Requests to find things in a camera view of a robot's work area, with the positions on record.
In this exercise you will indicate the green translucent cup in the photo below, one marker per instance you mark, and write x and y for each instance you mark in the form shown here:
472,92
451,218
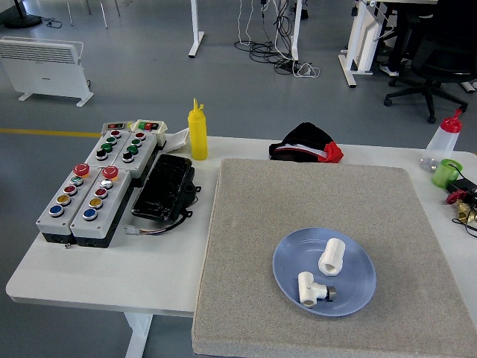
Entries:
444,173

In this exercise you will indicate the yellow floor tape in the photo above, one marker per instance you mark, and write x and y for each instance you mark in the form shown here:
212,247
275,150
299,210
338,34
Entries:
48,132

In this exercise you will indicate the grey-brown mat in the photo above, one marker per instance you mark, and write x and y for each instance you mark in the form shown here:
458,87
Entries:
283,201

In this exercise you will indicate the power strip with plugs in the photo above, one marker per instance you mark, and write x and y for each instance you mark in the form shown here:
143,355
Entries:
303,70

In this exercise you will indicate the black fan base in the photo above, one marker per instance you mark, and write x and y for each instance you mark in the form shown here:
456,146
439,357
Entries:
24,21

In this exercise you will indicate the seated person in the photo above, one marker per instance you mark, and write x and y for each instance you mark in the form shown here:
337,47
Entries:
389,69

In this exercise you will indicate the blue plastic plate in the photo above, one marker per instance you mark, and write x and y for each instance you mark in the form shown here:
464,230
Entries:
354,276

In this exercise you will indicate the white panel heater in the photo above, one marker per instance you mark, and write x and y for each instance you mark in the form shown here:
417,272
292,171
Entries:
44,71

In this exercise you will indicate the white desk leg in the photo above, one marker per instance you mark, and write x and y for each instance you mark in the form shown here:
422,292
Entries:
195,33
295,33

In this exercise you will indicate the black office chair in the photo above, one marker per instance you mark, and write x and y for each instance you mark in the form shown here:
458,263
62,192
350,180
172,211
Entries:
439,48

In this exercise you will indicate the clear squeeze bottle red cap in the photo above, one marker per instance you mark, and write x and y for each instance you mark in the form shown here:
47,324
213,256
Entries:
441,143

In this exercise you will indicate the white red-green switch box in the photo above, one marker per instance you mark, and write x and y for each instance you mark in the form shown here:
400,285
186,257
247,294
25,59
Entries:
151,128

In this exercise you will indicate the white desk frame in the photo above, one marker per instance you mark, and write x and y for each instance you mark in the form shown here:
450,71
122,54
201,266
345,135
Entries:
357,41

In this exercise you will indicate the black red white cloth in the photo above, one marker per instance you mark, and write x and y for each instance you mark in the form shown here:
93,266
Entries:
305,143

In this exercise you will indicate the white pipe tee metal nut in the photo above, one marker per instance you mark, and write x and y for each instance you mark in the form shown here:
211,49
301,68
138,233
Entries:
307,289

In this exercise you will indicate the white plastic cover piece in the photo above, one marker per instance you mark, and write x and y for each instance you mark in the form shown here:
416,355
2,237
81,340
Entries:
178,141

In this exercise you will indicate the black plastic module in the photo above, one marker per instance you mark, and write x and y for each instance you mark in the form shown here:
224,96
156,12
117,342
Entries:
162,186

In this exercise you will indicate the yellow squeeze bottle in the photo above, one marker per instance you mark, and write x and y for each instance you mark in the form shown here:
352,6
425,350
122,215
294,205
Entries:
197,134

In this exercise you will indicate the small grey switch box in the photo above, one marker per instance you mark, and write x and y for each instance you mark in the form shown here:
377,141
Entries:
113,126

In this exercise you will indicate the five-button grey control box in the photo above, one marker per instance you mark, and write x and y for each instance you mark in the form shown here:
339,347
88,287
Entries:
98,212
63,209

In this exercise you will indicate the white table leg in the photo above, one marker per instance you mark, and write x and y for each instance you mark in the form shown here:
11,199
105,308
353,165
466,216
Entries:
138,335

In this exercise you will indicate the large white pipe fitting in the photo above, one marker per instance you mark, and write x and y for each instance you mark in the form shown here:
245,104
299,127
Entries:
331,257

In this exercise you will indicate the metal chair legs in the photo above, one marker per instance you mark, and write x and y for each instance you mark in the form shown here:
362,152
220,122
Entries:
102,15

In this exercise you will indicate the black rectangular box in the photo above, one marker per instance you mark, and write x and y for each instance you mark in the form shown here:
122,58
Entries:
464,184

